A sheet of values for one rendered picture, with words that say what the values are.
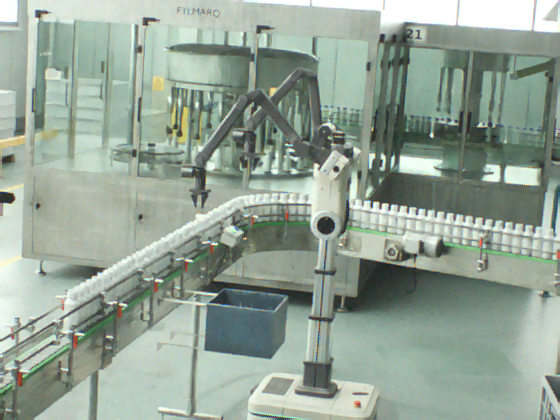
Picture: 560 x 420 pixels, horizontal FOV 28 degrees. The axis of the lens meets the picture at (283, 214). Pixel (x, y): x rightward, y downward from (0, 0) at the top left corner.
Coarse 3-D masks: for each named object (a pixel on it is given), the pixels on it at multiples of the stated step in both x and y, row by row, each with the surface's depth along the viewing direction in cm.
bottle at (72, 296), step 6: (72, 294) 413; (66, 300) 414; (72, 300) 413; (78, 300) 415; (66, 306) 413; (72, 306) 413; (78, 306) 414; (66, 312) 414; (78, 312) 415; (66, 318) 414; (72, 318) 414; (78, 318) 415; (66, 324) 414; (66, 330) 415; (78, 330) 416
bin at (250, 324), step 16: (224, 288) 525; (160, 304) 506; (208, 304) 495; (224, 304) 526; (240, 304) 525; (256, 304) 523; (272, 304) 521; (208, 320) 497; (224, 320) 495; (240, 320) 494; (256, 320) 492; (272, 320) 491; (208, 336) 498; (224, 336) 496; (240, 336) 495; (256, 336) 493; (272, 336) 492; (224, 352) 498; (240, 352) 496; (256, 352) 494; (272, 352) 495
